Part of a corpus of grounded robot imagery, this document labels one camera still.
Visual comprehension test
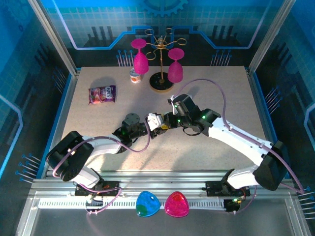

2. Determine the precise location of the purple candy bag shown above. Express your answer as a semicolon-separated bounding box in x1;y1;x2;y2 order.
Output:
88;85;117;105

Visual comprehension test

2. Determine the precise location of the aluminium table side rail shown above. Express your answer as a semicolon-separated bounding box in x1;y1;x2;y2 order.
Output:
43;68;81;179
245;66;290;179

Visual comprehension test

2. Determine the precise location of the black control board with wires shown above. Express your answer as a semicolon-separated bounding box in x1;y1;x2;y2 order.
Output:
223;196;244;214
85;195;104;216

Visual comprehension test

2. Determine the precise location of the white slotted cable duct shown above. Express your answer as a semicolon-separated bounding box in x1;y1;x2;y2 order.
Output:
38;200;226;210

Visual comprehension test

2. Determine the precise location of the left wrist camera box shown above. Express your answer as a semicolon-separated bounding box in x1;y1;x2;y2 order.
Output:
145;112;164;131

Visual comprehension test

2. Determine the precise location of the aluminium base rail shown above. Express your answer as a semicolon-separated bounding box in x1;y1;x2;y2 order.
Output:
29;171;297;200

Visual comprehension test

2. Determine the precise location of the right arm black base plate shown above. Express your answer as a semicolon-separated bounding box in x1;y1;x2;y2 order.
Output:
205;180;251;197

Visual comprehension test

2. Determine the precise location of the pink wine glass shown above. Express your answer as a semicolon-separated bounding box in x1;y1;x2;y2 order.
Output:
130;38;150;74
167;48;185;84

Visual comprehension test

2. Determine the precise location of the pink triangular plate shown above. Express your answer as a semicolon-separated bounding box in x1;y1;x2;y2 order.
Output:
164;191;190;218

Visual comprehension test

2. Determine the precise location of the gold glass rack black base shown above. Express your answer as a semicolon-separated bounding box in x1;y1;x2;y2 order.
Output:
144;28;188;93

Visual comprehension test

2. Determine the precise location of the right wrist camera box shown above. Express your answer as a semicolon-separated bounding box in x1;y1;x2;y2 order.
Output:
167;97;178;117

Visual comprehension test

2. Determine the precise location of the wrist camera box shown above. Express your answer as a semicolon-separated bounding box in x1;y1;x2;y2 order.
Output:
167;97;178;117
145;112;164;131

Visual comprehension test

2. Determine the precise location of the blue triangular plate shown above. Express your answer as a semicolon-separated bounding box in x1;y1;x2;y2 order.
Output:
136;190;161;218

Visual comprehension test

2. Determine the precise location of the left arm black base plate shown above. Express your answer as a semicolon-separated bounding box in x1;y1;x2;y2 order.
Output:
73;180;122;197

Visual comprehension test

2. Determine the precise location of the aluminium frame post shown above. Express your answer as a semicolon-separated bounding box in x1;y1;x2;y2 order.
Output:
27;0;81;76
247;0;293;74

